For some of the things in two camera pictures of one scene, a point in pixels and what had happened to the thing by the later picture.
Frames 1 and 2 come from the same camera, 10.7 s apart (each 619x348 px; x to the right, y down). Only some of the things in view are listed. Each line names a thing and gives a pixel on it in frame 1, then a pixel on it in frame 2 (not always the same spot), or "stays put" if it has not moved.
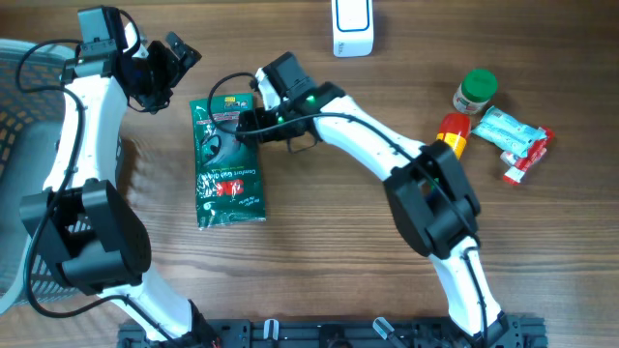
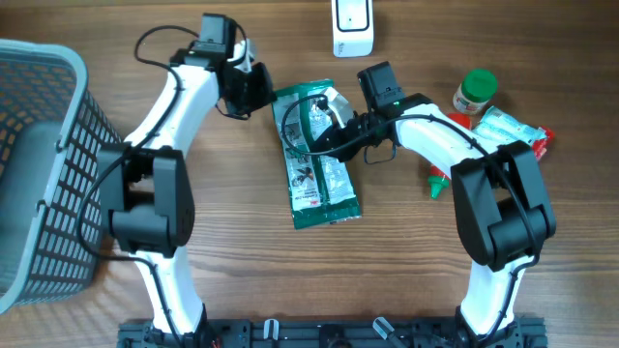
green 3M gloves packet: (229, 183) → (321, 188)
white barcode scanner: (352, 28) stays put
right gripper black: (250, 119) → (338, 136)
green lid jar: (476, 89) stays put
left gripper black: (175, 65) → (264, 95)
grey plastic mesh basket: (32, 77) stays put
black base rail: (510, 332) stays put
